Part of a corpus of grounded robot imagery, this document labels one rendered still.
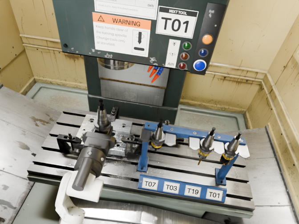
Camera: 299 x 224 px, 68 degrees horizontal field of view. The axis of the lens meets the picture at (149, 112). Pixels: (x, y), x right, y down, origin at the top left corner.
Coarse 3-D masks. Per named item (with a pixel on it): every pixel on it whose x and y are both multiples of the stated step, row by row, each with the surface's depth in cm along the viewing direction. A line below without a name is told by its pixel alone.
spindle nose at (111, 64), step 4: (100, 60) 84; (104, 60) 83; (108, 60) 82; (112, 60) 82; (116, 60) 82; (100, 64) 86; (104, 64) 84; (108, 64) 83; (112, 64) 83; (116, 64) 83; (120, 64) 83; (124, 64) 84; (128, 64) 85; (132, 64) 87; (108, 68) 85; (112, 68) 84; (116, 68) 84; (120, 68) 85; (124, 68) 85
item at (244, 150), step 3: (240, 144) 101; (240, 147) 100; (243, 147) 100; (246, 147) 101; (240, 150) 99; (243, 150) 99; (246, 150) 99; (240, 153) 98; (243, 153) 98; (246, 153) 98; (249, 153) 98; (243, 156) 97; (246, 156) 97; (249, 156) 97
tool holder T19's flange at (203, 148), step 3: (201, 141) 99; (201, 144) 98; (213, 144) 99; (201, 147) 98; (204, 147) 97; (213, 147) 98; (201, 150) 99; (204, 150) 98; (207, 150) 98; (210, 150) 97
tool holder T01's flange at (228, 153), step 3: (225, 144) 99; (225, 147) 98; (225, 150) 98; (228, 150) 97; (237, 150) 98; (225, 153) 99; (228, 153) 97; (231, 153) 96; (234, 153) 97; (237, 153) 97; (234, 156) 98
